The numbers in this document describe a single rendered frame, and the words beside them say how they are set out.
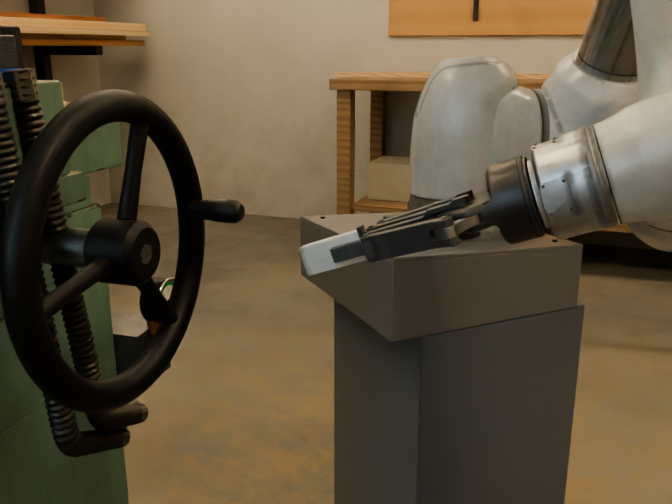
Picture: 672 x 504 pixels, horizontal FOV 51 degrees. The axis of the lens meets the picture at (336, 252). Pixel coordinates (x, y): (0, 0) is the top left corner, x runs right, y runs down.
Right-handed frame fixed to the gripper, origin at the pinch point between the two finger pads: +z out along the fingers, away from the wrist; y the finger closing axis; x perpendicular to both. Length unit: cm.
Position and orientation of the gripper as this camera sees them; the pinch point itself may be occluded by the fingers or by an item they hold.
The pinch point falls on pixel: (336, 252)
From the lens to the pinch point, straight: 70.8
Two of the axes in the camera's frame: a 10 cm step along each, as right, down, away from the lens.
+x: 3.3, 9.3, 1.6
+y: -3.0, 2.6, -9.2
